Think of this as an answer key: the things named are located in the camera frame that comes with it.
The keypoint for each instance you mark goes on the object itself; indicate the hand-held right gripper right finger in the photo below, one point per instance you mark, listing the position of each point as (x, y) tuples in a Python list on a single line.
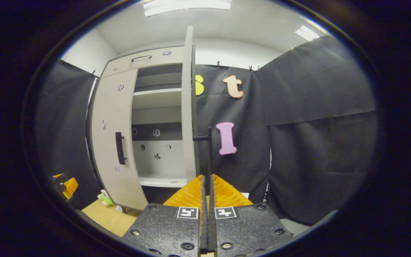
[(212, 232)]

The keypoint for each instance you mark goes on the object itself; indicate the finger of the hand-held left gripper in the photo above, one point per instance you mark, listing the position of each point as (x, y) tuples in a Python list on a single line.
[(70, 187)]

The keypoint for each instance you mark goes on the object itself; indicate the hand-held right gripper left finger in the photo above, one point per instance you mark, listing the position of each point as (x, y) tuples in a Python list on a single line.
[(203, 232)]

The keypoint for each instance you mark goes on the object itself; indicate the beige double-door shoe cabinet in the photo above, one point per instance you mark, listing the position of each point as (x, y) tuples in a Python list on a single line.
[(155, 160)]

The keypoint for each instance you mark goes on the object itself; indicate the beige cabinet door checkered sticker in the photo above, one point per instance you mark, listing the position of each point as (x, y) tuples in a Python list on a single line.
[(109, 107)]

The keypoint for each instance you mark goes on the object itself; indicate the beige cabinet door box sticker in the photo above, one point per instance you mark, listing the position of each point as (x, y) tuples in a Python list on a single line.
[(188, 107)]

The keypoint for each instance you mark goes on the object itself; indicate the white cabinet shelf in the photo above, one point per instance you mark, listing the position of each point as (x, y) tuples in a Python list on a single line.
[(162, 180), (155, 98)]

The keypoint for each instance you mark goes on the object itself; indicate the beige cabinet drawer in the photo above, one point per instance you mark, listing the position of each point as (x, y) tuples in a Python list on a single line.
[(155, 57)]

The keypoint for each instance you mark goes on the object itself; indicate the small green toy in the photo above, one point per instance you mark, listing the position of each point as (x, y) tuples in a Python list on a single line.
[(105, 199)]

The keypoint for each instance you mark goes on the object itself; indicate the black backdrop cloth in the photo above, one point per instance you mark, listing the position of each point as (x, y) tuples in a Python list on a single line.
[(316, 142)]

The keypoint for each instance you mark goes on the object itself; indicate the long ceiling light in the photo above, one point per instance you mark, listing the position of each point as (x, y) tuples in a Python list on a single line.
[(187, 6)]

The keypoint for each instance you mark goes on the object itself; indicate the small ceiling light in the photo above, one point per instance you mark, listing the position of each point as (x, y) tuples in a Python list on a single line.
[(307, 33)]

